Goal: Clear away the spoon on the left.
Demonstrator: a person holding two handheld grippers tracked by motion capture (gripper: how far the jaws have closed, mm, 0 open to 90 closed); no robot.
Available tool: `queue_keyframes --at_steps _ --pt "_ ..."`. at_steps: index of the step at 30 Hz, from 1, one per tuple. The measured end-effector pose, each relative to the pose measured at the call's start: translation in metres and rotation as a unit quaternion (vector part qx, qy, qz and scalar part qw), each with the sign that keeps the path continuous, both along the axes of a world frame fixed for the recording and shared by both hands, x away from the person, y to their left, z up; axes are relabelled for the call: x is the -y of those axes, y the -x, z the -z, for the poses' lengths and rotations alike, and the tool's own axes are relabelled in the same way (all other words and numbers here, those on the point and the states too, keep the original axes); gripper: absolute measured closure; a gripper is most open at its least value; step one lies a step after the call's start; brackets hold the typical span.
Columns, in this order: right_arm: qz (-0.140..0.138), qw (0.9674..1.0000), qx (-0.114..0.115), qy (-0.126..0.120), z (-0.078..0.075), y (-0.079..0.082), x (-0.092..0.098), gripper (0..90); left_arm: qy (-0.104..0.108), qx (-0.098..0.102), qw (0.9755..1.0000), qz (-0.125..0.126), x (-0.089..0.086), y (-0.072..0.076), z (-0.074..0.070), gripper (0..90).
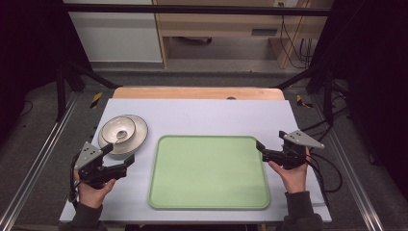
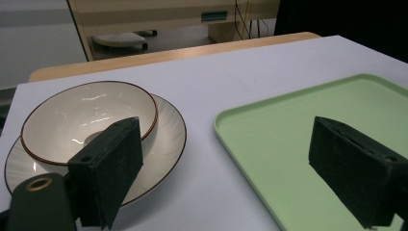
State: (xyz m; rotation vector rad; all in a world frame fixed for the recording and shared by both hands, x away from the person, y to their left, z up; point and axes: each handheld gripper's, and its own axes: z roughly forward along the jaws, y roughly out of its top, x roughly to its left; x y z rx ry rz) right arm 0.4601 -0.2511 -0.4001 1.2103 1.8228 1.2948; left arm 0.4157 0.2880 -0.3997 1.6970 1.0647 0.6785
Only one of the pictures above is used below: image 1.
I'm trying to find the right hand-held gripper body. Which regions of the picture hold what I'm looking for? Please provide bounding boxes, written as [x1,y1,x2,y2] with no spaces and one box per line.
[262,129,325,170]

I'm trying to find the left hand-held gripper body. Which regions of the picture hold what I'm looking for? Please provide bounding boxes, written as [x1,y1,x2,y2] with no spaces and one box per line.
[74,141,128,190]

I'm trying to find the person's right hand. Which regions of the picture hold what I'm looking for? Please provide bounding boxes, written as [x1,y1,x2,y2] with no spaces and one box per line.
[268,146,312,194]

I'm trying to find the person's left hand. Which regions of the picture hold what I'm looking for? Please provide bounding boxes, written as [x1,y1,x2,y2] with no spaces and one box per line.
[73,169,116,210]

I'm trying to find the metal spoon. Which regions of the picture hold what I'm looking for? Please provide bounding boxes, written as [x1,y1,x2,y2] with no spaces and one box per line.
[115,129,129,144]

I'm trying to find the beige bowl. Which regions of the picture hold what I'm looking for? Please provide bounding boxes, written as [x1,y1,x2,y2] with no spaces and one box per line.
[100,115,137,145]

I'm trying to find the beige round plate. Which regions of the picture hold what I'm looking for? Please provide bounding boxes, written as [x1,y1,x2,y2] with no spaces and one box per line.
[97,114,149,156]

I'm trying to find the yellow black tape marker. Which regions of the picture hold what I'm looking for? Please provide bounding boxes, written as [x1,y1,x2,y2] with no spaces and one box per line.
[295,93,315,109]
[89,91,104,110]

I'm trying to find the green tray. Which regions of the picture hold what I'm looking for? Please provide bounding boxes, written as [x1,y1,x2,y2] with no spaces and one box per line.
[147,135,271,212]

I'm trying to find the white table cover board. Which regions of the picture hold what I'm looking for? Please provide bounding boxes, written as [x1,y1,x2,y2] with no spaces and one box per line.
[59,97,333,223]

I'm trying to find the wooden table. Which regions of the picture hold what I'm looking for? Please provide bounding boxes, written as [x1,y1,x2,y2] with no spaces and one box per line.
[112,86,286,101]

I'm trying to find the dark curtain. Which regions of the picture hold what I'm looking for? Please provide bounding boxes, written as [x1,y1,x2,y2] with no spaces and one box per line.
[0,0,71,147]
[316,0,408,201]

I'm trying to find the white cabinet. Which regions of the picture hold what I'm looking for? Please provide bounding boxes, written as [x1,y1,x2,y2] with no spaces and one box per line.
[63,0,164,64]

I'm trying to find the wooden desk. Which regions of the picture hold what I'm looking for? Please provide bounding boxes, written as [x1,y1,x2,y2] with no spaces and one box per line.
[151,0,335,70]

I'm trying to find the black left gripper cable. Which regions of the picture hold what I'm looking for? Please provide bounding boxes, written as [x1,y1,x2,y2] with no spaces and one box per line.
[67,153,81,204]

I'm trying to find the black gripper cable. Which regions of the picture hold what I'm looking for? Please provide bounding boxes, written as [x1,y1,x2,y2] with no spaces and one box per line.
[306,150,344,208]
[67,153,81,204]

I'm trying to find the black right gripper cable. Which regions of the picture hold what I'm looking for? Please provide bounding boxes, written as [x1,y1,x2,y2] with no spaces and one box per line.
[306,150,344,208]

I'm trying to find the aluminium rail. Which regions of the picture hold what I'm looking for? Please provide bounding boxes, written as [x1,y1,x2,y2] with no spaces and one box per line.
[315,95,385,231]
[0,91,80,231]

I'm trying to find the black floor cables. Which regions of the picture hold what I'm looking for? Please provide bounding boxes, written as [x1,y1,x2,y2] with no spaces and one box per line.
[299,80,352,143]

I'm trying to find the black frame strut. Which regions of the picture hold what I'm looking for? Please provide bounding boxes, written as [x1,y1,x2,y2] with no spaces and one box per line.
[274,63,335,125]
[55,59,120,122]

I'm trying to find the bundle of hanging cables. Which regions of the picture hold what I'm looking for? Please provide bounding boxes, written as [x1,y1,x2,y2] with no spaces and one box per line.
[278,1,315,70]

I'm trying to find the black frame crossbar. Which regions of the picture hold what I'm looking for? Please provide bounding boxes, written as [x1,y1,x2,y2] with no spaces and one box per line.
[63,3,333,17]

